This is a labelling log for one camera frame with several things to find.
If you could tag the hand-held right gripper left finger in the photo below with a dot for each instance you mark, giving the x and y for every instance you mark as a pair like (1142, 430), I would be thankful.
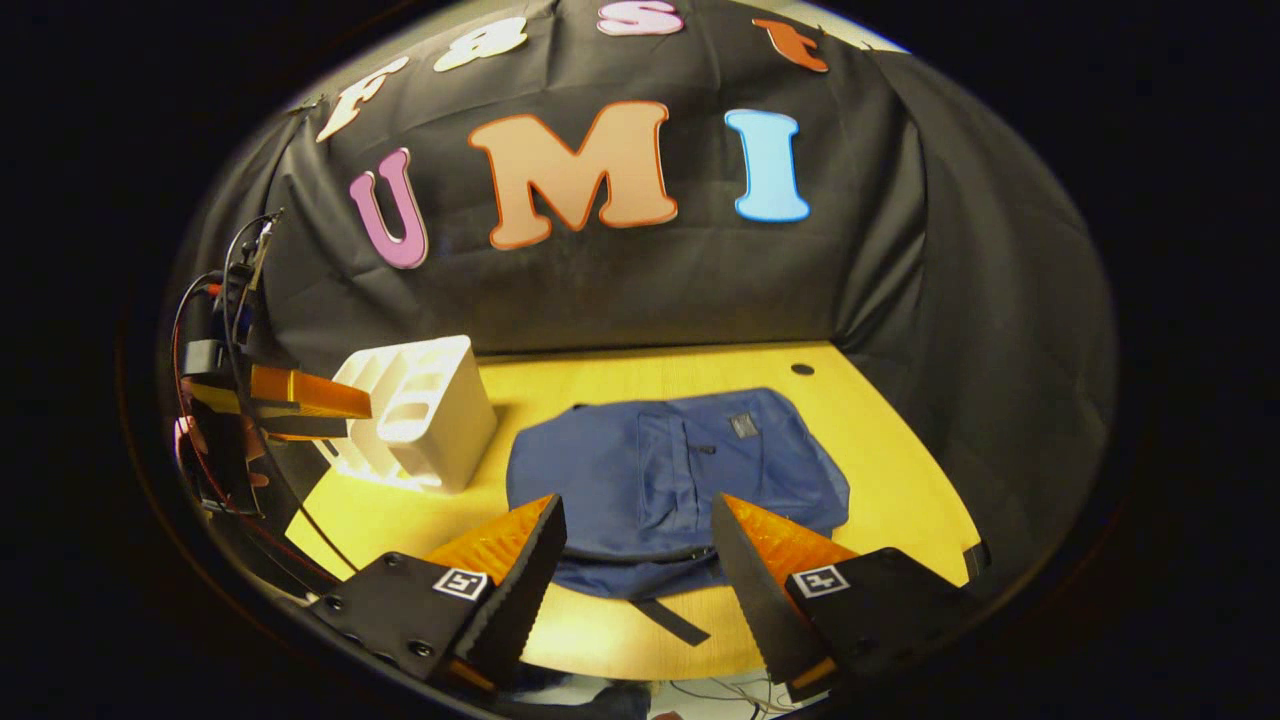
(520, 600)

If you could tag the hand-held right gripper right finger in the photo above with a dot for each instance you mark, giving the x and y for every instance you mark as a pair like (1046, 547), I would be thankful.
(760, 600)

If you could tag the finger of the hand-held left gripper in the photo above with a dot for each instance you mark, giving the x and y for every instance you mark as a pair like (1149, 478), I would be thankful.
(305, 392)

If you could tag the white bookshelf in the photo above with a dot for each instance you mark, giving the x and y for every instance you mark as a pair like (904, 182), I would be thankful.
(440, 420)

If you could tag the blue schoolbag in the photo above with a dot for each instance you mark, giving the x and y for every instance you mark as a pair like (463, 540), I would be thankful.
(600, 480)

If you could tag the black backdrop cloth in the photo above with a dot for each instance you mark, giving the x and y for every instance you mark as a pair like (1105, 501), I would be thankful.
(950, 300)

